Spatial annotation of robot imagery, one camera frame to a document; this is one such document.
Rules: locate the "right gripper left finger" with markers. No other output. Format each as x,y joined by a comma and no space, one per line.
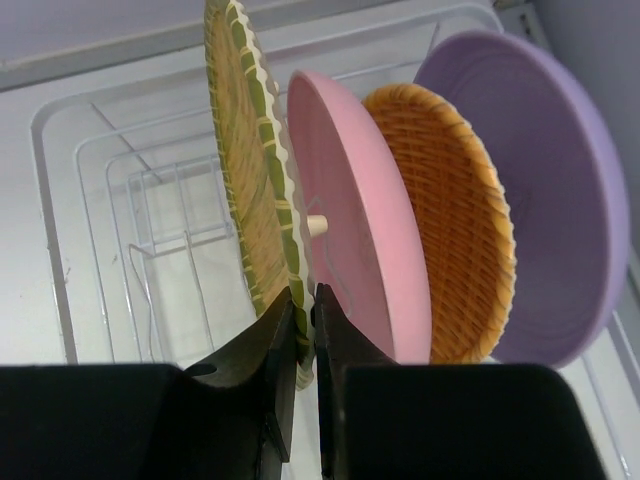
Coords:
229,416

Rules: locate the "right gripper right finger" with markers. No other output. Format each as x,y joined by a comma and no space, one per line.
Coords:
382,420

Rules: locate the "pink round plate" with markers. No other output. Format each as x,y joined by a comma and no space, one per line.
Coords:
370,253

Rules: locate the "green-rimmed woven plate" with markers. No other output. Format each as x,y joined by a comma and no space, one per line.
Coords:
260,173

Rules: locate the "orange woven round plate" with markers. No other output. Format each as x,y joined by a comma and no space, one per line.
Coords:
462,215

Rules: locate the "purple round plate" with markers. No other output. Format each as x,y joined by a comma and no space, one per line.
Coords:
563,182

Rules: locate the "white wire dish rack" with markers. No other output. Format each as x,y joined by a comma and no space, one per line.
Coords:
143,253

